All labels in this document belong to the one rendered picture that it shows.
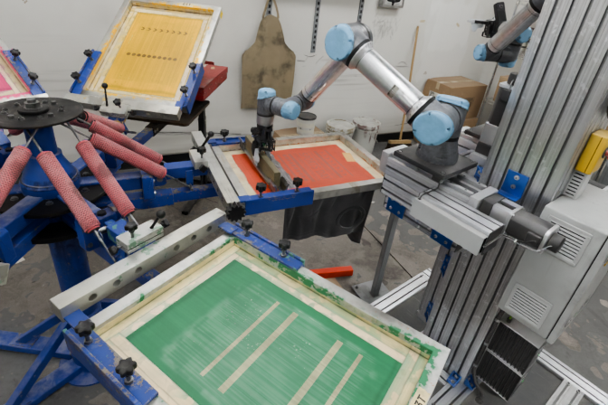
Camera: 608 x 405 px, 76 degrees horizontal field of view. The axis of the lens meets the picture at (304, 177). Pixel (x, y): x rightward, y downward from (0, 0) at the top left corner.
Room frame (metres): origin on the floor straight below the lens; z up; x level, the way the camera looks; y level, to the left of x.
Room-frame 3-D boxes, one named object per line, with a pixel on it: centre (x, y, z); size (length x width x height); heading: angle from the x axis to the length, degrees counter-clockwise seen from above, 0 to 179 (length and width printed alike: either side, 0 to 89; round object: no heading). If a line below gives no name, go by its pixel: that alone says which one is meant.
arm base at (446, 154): (1.34, -0.48, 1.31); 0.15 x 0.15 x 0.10
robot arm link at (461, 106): (1.34, -0.48, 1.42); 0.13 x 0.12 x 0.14; 149
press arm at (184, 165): (1.45, 0.51, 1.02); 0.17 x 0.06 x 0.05; 118
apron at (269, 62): (3.70, 0.45, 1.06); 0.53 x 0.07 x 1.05; 118
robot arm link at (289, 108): (1.56, 0.10, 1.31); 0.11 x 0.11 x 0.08; 59
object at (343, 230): (1.58, -0.12, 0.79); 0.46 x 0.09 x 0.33; 118
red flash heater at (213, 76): (2.64, 0.90, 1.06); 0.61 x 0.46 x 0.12; 178
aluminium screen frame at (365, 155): (1.72, 0.01, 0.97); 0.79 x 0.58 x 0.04; 118
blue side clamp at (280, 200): (1.36, 0.09, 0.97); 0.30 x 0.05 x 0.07; 118
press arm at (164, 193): (1.51, 0.40, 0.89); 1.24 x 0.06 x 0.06; 118
